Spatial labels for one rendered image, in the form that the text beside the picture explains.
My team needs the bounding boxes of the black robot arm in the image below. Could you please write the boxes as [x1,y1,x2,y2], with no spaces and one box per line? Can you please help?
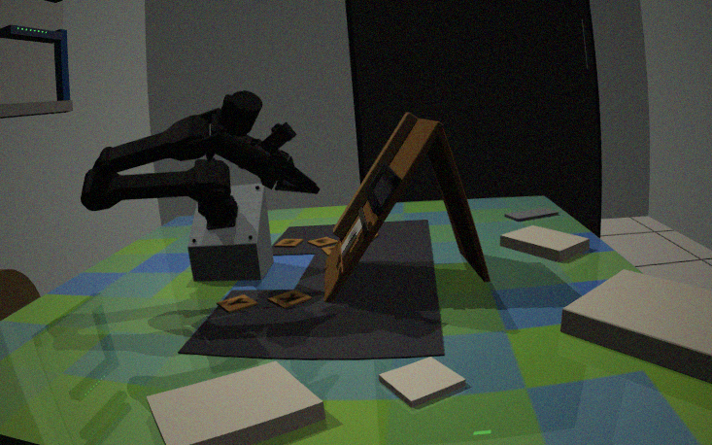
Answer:
[81,90,297,230]

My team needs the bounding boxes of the white paper ticket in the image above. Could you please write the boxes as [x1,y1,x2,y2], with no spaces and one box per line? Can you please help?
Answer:
[341,218,362,259]

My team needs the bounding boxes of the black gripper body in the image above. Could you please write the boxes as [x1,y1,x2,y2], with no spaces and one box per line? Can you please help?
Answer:
[234,136,289,189]

